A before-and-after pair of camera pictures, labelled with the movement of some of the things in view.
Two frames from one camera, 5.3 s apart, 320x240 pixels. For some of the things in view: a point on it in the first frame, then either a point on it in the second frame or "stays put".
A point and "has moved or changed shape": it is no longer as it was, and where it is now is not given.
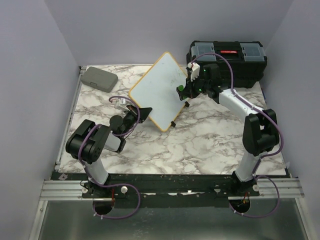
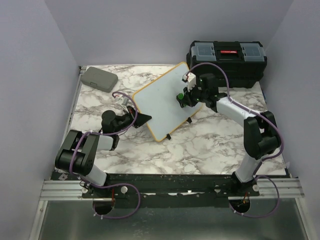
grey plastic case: x=99 y=79 stays put
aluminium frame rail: x=60 y=190 stays put
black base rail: x=174 y=191 stays put
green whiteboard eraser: x=180 y=88 has moved or changed shape
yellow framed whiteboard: x=157 y=89 has moved or changed shape
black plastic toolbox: x=241 y=64 stays put
